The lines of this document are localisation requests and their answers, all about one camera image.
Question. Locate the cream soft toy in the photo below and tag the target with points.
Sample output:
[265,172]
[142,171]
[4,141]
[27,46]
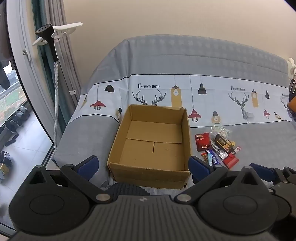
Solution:
[291,66]

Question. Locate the red snack packet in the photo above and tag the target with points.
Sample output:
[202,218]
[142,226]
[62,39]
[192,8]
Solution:
[230,160]

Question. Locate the pile of clutter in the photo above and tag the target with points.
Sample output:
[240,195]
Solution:
[5,164]

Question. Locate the brown cardboard box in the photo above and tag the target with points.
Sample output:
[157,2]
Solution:
[148,153]

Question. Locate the light blue snack bar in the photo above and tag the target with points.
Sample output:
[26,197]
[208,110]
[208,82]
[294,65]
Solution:
[209,158]

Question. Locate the black garment steamer head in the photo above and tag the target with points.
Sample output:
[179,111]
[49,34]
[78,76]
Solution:
[49,39]

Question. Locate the grey printed bed sheet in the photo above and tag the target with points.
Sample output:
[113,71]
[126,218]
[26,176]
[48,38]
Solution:
[175,60]

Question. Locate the dark hanging clothes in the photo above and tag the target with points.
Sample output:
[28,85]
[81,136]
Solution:
[3,46]

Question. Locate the white window frame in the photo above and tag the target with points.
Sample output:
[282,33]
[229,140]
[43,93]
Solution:
[23,58]

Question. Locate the white curtain clip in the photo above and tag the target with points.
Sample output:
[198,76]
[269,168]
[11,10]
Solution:
[72,92]

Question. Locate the small yellow candy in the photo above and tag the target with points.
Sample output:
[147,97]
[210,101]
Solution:
[231,143]

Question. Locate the dark blue snack bar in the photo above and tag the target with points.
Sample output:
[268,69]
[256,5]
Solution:
[215,158]

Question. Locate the black and gold snack packet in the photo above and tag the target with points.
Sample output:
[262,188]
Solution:
[220,140]

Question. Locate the clear plastic snack packet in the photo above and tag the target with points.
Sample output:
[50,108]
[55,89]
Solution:
[220,130]

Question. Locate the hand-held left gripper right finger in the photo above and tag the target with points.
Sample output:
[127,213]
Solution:
[196,166]

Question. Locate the grey shoes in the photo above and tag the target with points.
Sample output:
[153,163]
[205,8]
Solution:
[22,114]

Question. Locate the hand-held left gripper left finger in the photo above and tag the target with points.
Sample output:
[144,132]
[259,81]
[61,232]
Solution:
[89,165]

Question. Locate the orange pillow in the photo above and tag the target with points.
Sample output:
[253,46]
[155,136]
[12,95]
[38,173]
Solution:
[293,103]

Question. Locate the orange-red snack stick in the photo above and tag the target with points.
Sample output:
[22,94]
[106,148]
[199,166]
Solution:
[204,156]

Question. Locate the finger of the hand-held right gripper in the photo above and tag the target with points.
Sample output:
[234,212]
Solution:
[263,172]

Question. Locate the black shoes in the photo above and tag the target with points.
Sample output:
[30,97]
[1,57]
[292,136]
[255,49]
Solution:
[11,127]

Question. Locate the white clothes hanger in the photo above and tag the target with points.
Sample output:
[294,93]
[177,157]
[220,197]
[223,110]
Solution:
[67,27]

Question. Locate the red snack pouch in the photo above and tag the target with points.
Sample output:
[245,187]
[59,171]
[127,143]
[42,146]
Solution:
[203,141]

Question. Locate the red and white snack stick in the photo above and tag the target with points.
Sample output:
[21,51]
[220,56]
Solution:
[236,150]

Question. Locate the silver snack wrapper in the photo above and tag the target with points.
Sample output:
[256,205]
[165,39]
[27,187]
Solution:
[218,151]

